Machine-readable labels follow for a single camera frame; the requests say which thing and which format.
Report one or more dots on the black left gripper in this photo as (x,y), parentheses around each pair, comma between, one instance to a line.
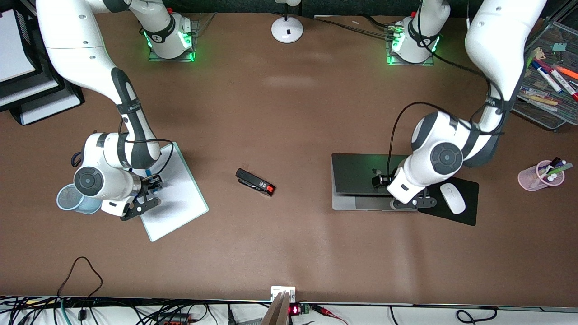
(388,179)

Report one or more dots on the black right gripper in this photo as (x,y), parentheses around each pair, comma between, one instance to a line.
(149,183)

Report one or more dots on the silver laptop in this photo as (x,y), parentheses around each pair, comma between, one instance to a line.
(356,174)

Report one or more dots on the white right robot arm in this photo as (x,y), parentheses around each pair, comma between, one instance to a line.
(72,45)

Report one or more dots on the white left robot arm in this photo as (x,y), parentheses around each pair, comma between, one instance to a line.
(496,40)

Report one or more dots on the white marker black cap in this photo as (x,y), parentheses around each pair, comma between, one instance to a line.
(554,161)

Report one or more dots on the white marker blue label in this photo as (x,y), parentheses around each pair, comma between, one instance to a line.
(533,91)

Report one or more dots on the yellow marker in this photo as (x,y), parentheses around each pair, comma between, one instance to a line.
(542,100)

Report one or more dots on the green marker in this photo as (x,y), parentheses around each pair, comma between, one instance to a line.
(562,168)

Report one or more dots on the white marker blue cap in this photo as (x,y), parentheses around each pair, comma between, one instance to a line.
(547,76)

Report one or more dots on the white marker red cap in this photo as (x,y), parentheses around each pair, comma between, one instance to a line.
(566,88)

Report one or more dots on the white clipboard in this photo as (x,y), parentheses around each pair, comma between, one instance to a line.
(180,203)

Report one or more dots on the white computer mouse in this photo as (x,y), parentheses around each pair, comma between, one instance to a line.
(453,198)

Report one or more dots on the blue mesh pen cup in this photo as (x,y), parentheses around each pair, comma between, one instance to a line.
(67,201)

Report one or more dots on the black mouse pad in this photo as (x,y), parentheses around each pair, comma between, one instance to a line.
(469,212)

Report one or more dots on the black and red stapler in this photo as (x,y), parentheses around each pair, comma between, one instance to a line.
(253,181)

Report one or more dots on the black stacked letter tray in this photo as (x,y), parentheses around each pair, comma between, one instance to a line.
(54,97)

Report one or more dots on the pink mesh pen cup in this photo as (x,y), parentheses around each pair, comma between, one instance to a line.
(528,178)

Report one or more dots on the circuit board red display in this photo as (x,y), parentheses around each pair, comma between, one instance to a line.
(295,309)

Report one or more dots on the grey metal mesh tray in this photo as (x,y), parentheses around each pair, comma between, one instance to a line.
(542,115)

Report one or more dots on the white round lamp base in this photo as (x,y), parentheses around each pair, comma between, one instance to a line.
(287,29)

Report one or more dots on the white paper sheet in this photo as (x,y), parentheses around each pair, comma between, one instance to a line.
(13,49)

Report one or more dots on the orange highlighter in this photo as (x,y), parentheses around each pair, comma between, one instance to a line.
(566,71)

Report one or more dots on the white bracket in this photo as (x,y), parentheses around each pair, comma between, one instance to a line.
(276,290)

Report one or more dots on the wooden post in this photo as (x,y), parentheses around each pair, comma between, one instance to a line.
(276,313)

